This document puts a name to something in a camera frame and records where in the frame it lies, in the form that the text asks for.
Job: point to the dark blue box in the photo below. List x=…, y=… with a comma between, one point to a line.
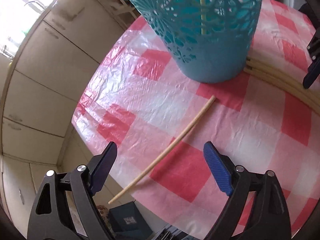
x=126, y=220

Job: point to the red checkered plastic tablecloth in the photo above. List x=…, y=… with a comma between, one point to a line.
x=139, y=99

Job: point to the teal perforated plastic basket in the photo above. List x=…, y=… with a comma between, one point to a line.
x=218, y=56

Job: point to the yellow patterned slipper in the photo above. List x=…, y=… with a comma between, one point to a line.
x=104, y=211

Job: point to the wooden chopstick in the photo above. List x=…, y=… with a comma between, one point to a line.
x=292, y=88
x=203, y=17
x=286, y=73
x=166, y=151
x=284, y=81

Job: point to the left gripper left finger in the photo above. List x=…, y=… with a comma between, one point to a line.
x=99, y=167

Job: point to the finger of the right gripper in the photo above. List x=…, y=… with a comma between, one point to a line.
x=313, y=73

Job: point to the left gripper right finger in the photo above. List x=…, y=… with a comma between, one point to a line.
x=220, y=166

